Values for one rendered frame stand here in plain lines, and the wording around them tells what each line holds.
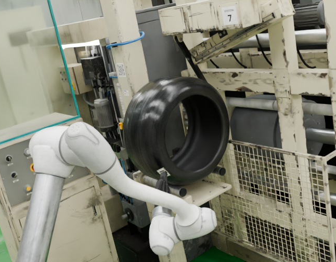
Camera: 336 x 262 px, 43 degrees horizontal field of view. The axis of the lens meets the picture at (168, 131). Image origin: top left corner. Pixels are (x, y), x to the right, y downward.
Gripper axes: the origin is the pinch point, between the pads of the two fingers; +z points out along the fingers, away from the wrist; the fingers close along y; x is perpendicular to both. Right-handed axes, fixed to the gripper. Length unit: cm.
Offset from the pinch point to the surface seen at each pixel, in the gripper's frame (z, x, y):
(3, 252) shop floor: 80, -218, 67
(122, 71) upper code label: 57, -7, -33
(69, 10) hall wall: 983, -431, 128
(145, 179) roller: 22.8, -22.6, 14.4
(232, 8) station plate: 40, 63, -40
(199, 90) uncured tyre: 33.6, 29.8, -13.6
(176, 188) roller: 5.3, -1.8, 14.0
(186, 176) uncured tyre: 7.5, 5.8, 11.4
